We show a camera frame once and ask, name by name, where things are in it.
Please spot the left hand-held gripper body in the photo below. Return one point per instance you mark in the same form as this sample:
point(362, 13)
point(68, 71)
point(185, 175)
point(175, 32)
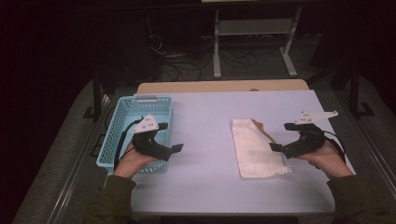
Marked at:
point(146, 141)

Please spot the person's right hand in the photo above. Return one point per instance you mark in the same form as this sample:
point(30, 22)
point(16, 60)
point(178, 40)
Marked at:
point(330, 160)

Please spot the white metal stand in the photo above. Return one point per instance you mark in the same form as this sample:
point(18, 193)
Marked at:
point(255, 27)

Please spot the brown cloth piece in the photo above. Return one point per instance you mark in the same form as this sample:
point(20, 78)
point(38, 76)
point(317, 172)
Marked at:
point(264, 130)

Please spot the wooden table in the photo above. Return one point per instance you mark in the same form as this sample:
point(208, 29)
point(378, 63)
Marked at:
point(218, 86)

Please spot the white cloth bag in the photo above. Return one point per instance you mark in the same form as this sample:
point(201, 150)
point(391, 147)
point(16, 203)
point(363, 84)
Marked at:
point(255, 152)

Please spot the person's left hand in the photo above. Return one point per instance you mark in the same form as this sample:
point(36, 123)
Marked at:
point(130, 161)

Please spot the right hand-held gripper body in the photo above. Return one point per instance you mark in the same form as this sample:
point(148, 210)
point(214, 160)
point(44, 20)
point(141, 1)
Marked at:
point(308, 141)

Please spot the light blue plastic basket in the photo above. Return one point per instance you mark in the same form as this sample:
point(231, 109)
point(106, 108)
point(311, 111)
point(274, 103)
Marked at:
point(124, 112)

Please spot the white board sheet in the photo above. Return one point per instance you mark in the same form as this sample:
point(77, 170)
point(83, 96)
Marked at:
point(205, 124)

